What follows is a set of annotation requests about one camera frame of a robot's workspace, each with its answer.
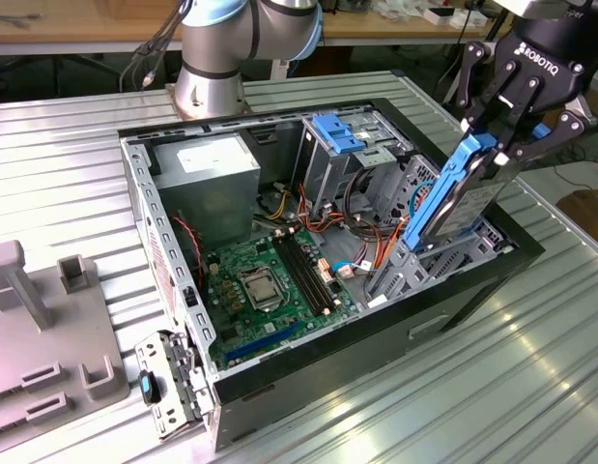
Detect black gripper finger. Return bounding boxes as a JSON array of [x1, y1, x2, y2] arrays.
[[494, 75, 598, 166], [460, 41, 522, 135]]

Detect hard disk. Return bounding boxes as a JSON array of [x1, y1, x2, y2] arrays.
[[402, 123, 551, 255]]

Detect blue data wire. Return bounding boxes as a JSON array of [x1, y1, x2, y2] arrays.
[[408, 186, 433, 229]]

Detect orange red power wire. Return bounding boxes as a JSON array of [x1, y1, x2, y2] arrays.
[[375, 215, 412, 286]]

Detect metal disk bay cage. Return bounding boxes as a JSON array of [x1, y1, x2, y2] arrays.
[[363, 154, 516, 310]]

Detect plain white box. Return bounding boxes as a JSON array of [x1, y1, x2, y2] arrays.
[[450, 12, 488, 29]]

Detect white box with black lid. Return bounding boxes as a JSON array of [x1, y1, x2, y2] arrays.
[[422, 6, 455, 25]]

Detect small brown cardboard box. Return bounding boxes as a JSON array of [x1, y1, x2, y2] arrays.
[[556, 188, 598, 243]]

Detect blue plastic drive latch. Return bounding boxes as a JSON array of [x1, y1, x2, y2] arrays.
[[313, 113, 370, 155]]

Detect metal optical drive cage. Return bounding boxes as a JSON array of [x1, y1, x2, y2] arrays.
[[293, 108, 411, 218]]

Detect black RAM slots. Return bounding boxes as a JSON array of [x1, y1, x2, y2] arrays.
[[271, 229, 343, 315]]

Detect open black PC case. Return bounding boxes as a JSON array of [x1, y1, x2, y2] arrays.
[[117, 96, 546, 453]]

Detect grey power supply unit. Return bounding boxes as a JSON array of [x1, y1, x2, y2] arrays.
[[151, 133, 262, 247]]

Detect CPU socket with silver CPU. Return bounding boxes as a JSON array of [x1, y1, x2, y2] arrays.
[[236, 264, 286, 313]]

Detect green motherboard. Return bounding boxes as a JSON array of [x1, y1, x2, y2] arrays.
[[201, 226, 365, 371]]

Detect blue expansion slot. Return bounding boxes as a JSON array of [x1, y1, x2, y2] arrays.
[[224, 322, 302, 363]]

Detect black office chair base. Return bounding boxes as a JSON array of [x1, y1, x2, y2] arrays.
[[51, 51, 128, 93]]

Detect long wooden desk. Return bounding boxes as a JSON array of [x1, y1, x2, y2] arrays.
[[0, 0, 598, 57]]

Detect black latch with blue mark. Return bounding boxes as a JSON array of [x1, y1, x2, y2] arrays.
[[137, 369, 160, 405]]

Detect grey parts rack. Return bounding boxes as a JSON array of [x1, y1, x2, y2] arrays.
[[0, 240, 130, 436]]

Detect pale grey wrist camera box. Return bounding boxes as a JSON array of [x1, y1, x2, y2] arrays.
[[491, 0, 565, 16]]

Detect thick black cable bundle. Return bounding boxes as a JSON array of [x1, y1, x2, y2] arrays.
[[344, 166, 380, 231]]

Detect orange red wire bundle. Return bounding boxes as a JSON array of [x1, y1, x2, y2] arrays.
[[296, 183, 382, 243]]

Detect pale blue connector wire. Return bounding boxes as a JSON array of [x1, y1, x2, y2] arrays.
[[332, 259, 372, 282]]

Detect yellow black wire bundle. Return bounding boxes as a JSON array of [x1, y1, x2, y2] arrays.
[[257, 181, 293, 221]]

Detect square brown base plate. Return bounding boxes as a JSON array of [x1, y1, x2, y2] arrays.
[[163, 82, 255, 122]]

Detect red black fan wire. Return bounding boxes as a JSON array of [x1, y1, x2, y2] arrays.
[[172, 215, 206, 296]]

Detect hanging black cable bundle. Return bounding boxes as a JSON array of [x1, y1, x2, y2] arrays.
[[118, 0, 193, 93]]

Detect hinged metal slot bracket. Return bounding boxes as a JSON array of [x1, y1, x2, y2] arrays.
[[133, 329, 217, 442]]

